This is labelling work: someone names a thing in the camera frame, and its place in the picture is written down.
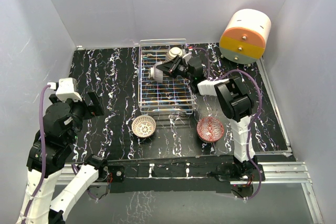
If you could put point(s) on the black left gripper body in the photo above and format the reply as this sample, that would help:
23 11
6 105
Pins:
80 109

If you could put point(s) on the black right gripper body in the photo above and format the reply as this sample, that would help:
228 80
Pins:
182 68

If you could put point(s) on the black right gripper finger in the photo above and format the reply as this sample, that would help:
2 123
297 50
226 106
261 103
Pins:
166 67
174 72

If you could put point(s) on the purple striped bowl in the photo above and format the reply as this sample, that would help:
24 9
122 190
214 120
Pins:
155 73

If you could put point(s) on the brown floral patterned bowl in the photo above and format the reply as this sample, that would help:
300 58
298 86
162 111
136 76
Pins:
173 53

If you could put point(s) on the red patterned bowl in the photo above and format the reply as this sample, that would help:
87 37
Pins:
210 129

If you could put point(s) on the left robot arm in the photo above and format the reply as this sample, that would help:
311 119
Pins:
62 112

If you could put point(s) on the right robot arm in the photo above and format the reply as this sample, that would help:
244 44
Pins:
236 104

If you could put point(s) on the white brown lattice bowl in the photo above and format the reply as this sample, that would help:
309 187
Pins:
143 126

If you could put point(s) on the orange yellow cylindrical drawer cabinet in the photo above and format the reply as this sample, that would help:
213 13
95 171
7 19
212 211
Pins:
245 37

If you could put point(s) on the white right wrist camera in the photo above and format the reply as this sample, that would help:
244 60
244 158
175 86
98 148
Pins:
186 57

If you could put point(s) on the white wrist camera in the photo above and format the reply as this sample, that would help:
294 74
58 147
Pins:
186 57
66 88

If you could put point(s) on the white wire dish rack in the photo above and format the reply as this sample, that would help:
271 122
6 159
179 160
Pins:
173 95

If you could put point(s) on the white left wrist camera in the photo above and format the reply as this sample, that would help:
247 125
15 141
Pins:
66 88

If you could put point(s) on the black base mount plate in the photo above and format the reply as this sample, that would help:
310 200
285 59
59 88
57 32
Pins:
178 177

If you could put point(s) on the aluminium frame rail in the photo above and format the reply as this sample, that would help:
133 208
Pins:
275 173

